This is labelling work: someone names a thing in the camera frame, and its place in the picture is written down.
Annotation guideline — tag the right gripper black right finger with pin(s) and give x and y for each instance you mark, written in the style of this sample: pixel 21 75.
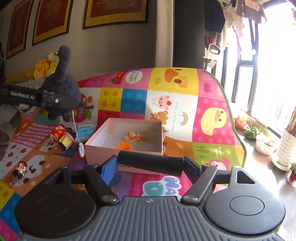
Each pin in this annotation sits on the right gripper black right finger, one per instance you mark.
pixel 201 177

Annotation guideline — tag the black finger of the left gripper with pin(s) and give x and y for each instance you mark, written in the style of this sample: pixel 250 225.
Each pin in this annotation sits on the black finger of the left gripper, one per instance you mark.
pixel 55 100

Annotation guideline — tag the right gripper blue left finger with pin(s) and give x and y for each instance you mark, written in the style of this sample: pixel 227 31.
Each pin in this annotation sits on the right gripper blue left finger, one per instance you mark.
pixel 98 178

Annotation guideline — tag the black plush toy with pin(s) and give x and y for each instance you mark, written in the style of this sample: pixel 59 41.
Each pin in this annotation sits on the black plush toy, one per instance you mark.
pixel 62 83

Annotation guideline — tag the black cylinder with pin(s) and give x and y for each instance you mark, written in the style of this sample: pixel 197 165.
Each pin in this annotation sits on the black cylinder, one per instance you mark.
pixel 154 163

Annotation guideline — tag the blue tissue pack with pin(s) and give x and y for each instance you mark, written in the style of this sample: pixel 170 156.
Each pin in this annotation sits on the blue tissue pack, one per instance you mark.
pixel 85 131

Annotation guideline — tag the pudding cup toy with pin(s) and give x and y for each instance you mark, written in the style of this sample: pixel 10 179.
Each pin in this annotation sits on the pudding cup toy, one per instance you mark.
pixel 66 141

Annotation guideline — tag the orange pumpkin shell toy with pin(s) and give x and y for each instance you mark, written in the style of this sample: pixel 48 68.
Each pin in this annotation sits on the orange pumpkin shell toy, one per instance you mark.
pixel 123 146

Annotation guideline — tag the yellow toast toy keychain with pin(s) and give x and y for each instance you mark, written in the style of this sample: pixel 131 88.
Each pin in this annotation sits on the yellow toast toy keychain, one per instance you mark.
pixel 133 137

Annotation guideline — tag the small black figure keychain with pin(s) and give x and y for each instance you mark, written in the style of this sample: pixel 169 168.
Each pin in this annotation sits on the small black figure keychain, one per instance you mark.
pixel 18 173

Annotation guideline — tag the pink cardboard box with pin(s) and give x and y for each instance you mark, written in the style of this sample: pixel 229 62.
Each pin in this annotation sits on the pink cardboard box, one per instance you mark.
pixel 121 134

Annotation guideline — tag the red hooded doll figure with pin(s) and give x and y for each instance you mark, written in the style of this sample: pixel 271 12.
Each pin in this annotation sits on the red hooded doll figure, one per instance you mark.
pixel 57 132

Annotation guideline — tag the yellow duck plush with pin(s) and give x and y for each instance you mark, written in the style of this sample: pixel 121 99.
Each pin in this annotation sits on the yellow duck plush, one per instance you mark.
pixel 40 69

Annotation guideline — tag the yellow green plush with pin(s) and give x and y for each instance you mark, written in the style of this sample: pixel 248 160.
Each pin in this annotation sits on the yellow green plush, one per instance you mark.
pixel 51 63

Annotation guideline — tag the colourful cartoon play mat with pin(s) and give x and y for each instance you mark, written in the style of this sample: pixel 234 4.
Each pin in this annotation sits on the colourful cartoon play mat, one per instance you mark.
pixel 179 111

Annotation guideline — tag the framed red picture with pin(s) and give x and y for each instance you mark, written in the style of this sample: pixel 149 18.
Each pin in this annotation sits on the framed red picture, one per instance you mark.
pixel 18 28
pixel 109 12
pixel 52 19

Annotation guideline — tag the red bowl with plant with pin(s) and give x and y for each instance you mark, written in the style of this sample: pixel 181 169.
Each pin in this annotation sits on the red bowl with plant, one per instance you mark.
pixel 241 122

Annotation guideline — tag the white bowl with plant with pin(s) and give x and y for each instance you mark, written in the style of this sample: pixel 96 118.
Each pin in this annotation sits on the white bowl with plant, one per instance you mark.
pixel 265 145

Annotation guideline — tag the white ribbed plant pot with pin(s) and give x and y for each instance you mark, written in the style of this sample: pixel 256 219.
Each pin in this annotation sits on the white ribbed plant pot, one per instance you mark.
pixel 285 154

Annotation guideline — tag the small red potted plant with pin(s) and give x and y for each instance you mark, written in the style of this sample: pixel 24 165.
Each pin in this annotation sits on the small red potted plant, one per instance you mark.
pixel 292 176

